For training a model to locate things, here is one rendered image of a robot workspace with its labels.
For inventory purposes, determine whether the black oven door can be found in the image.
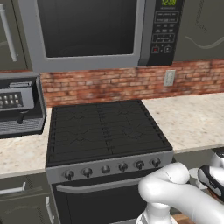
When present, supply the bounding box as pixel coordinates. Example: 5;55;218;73
52;174;152;224

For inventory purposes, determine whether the dark grey drawer front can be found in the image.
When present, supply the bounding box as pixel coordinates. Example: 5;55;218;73
0;172;51;203
173;148;224;178

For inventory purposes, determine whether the dark grey wall cupboard door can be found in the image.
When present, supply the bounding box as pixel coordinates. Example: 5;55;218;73
174;0;224;63
0;0;32;72

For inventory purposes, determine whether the black oven knob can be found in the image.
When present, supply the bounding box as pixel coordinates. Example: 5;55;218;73
64;170;75;181
118;162;129;172
135;159;146;171
101;164;111;175
81;167;94;179
151;157;162;168

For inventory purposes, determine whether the white wall socket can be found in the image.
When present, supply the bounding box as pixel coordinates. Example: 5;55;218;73
163;69;177;88

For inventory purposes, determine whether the black hob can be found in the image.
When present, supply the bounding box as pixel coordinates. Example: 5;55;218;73
45;99;174;168

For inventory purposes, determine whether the grey oven door handle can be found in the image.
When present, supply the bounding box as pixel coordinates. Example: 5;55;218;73
55;177;146;194

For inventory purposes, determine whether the black and grey coffee machine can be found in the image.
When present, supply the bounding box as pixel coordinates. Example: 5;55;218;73
0;73;47;140

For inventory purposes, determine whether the grey base cupboard handle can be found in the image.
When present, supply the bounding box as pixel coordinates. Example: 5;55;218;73
45;196;56;224

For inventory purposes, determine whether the grey microwave oven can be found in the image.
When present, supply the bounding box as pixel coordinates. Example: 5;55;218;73
17;0;186;73

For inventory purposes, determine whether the dark grey base cupboard door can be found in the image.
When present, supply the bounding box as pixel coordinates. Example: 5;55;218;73
0;192;61;224

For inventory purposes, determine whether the grey drawer handle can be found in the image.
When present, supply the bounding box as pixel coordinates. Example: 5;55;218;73
0;181;27;196

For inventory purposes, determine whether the grey microwave door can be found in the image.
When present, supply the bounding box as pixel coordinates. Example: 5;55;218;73
17;0;147;73

